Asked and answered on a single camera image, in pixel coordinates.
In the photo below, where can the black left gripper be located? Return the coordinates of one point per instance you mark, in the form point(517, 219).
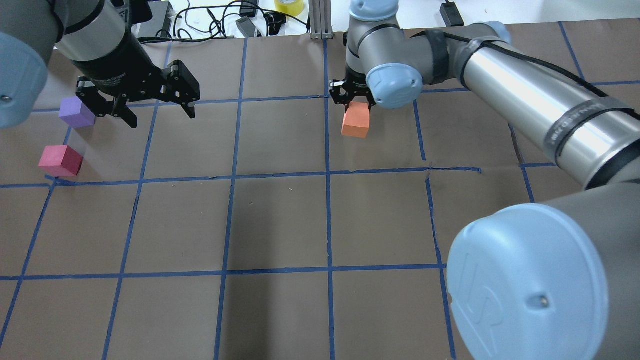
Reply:
point(121, 61)

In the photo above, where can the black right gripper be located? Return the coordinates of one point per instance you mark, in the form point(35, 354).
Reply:
point(353, 92)

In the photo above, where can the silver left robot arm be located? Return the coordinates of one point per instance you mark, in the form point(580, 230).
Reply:
point(96, 36)

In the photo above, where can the aluminium frame post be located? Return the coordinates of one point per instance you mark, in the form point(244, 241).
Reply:
point(320, 20)

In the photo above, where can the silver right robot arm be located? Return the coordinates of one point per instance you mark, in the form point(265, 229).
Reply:
point(396, 202)

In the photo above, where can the pink foam block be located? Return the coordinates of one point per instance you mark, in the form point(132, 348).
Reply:
point(60, 161)

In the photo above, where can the orange foam block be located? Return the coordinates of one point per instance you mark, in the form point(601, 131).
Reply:
point(356, 120)

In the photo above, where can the purple foam block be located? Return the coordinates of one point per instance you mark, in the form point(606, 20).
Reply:
point(75, 113)

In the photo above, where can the yellow tape roll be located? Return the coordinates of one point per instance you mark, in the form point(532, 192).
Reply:
point(292, 8)

